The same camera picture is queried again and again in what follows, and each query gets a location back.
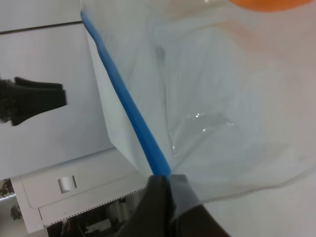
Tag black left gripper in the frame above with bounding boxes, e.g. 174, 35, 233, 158
0, 77, 67, 126

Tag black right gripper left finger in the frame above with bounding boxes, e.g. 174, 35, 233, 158
116, 176, 173, 237

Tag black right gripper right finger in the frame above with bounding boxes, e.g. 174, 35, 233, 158
169, 175, 229, 237

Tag clear zip bag blue seal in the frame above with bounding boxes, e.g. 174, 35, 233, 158
81, 0, 316, 204

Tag orange fruit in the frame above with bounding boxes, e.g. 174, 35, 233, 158
231, 0, 313, 12

